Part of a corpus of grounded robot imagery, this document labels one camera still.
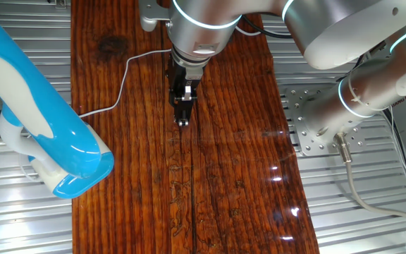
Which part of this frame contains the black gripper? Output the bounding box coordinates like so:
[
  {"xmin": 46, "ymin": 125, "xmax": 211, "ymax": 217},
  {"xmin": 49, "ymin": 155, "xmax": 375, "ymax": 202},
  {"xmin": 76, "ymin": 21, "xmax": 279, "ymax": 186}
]
[{"xmin": 166, "ymin": 57, "xmax": 204, "ymax": 128}]

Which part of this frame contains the blue and white desk lamp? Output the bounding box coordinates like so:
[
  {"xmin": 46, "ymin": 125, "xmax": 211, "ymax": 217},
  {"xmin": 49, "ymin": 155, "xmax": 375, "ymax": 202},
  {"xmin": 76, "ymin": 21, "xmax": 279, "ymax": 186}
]
[{"xmin": 0, "ymin": 3, "xmax": 115, "ymax": 200}]

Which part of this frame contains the wood grain table mat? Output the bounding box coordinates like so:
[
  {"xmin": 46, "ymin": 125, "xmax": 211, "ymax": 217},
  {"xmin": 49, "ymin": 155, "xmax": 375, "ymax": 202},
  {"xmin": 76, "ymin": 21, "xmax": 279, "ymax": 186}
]
[{"xmin": 70, "ymin": 0, "xmax": 320, "ymax": 254}]

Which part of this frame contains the white lamp power cable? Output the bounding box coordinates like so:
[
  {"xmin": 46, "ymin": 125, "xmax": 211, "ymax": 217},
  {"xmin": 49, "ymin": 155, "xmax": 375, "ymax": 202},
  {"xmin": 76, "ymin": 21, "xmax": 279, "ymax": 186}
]
[{"xmin": 78, "ymin": 25, "xmax": 262, "ymax": 119}]

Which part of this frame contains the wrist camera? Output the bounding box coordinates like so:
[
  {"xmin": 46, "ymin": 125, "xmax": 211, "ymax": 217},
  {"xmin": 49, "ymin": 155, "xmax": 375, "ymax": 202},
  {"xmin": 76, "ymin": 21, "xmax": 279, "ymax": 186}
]
[{"xmin": 140, "ymin": 16, "xmax": 159, "ymax": 32}]

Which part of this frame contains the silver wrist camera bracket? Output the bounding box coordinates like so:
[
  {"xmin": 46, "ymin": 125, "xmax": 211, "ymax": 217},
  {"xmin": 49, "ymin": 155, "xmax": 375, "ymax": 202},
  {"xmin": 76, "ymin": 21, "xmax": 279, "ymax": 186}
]
[{"xmin": 138, "ymin": 0, "xmax": 171, "ymax": 21}]

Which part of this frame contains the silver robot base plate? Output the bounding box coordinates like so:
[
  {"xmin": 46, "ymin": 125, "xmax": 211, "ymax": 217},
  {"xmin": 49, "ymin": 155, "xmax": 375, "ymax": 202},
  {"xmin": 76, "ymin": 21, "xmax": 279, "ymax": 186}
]
[{"xmin": 283, "ymin": 86, "xmax": 389, "ymax": 157}]

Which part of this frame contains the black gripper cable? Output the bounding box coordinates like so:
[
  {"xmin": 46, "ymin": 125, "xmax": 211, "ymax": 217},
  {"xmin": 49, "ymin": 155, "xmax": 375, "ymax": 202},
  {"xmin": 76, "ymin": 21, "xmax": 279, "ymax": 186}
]
[{"xmin": 240, "ymin": 14, "xmax": 293, "ymax": 39}]

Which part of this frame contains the white cable tie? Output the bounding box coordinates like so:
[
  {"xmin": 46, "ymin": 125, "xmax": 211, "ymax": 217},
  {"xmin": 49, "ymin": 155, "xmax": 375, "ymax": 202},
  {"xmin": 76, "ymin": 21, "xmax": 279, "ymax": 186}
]
[{"xmin": 346, "ymin": 72, "xmax": 389, "ymax": 112}]

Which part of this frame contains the grey robot cable with connector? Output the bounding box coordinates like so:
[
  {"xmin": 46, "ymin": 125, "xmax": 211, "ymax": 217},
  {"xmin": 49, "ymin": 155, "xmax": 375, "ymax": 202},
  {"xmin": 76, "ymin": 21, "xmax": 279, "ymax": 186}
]
[{"xmin": 332, "ymin": 132, "xmax": 406, "ymax": 231}]

